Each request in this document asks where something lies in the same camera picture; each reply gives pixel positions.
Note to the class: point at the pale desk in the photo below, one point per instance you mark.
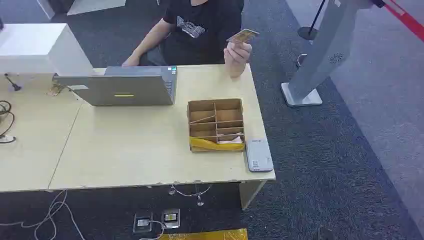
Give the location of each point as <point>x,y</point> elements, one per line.
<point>159,132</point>
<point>33,139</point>

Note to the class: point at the grey kiosk stand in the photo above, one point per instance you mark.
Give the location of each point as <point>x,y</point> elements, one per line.
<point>318,56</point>

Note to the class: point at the person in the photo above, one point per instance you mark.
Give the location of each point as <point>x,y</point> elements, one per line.
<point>195,33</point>

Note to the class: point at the red barrier belt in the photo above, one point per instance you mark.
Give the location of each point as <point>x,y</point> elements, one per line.
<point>405,18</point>

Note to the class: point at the person's right hand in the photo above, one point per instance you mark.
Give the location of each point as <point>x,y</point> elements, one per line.
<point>130,61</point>

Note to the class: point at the person's left hand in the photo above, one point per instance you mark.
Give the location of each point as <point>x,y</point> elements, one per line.
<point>236,54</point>

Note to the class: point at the black desk microphone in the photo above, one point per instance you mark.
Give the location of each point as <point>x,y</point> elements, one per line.
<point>12,83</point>

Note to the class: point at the yellow plastic sheet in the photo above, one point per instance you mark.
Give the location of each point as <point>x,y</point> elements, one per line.
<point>212,235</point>

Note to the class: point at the gold card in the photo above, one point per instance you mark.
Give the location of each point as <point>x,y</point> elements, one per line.
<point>244,35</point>

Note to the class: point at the black stanchion post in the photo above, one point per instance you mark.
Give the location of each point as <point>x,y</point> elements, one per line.
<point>310,28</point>

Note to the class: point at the grey card reader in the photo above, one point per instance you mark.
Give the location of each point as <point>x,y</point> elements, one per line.
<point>258,155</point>

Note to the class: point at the silver laptop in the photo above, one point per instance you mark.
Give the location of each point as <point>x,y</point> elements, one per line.
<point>132,87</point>

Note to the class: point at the white cabinet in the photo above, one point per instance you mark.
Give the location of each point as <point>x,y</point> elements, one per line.
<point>36,49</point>

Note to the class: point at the wooden card box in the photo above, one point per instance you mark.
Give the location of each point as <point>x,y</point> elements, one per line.
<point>216,126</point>

